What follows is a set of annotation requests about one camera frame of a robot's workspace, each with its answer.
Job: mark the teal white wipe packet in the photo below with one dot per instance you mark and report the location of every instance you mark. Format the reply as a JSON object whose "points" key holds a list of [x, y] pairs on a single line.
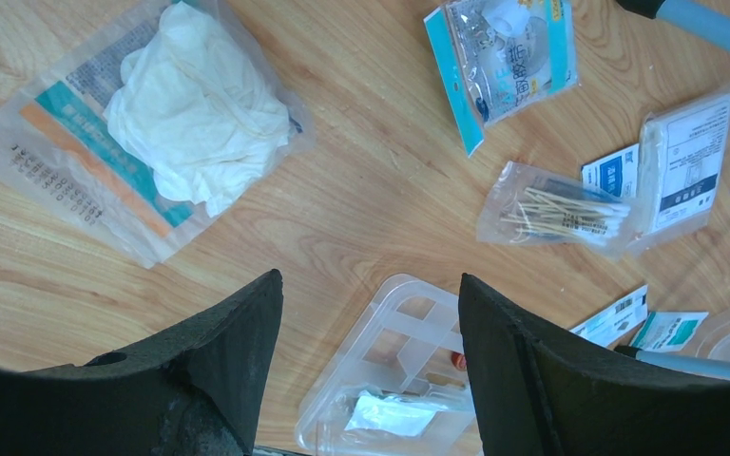
{"points": [[667, 331]]}

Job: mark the long white teal packet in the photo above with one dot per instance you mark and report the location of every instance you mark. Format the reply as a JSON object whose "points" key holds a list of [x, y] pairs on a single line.
{"points": [[619, 318]]}

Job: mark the small brown bottle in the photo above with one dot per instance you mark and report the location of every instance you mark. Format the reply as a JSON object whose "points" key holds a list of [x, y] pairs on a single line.
{"points": [[458, 360]]}

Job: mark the white boxed gauze pack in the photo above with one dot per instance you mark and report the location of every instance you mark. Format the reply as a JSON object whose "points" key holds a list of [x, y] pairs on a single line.
{"points": [[681, 152]]}

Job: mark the blue edged clear sachet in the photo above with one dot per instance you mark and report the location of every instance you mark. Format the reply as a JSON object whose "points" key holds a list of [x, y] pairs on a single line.
{"points": [[496, 58]]}

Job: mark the white gauze pad packet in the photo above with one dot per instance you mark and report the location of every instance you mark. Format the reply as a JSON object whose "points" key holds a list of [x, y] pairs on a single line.
{"points": [[400, 415]]}

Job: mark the small blue white sachet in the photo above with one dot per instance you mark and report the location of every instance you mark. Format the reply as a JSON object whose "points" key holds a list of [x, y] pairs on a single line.
{"points": [[616, 173]]}

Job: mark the cotton swab bag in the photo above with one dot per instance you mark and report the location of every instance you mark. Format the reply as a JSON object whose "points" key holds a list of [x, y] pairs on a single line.
{"points": [[529, 205]]}

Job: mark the grey tripod stand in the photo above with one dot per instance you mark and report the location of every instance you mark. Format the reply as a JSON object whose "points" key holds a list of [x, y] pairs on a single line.
{"points": [[713, 27]]}

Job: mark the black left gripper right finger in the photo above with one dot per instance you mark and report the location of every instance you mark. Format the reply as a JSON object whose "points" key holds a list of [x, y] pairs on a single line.
{"points": [[539, 389]]}

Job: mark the clear compartment tray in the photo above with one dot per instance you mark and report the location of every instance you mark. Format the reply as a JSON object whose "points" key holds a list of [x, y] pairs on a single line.
{"points": [[401, 344]]}

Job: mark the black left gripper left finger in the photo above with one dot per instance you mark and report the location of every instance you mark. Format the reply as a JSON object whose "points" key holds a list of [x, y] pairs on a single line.
{"points": [[195, 388]]}

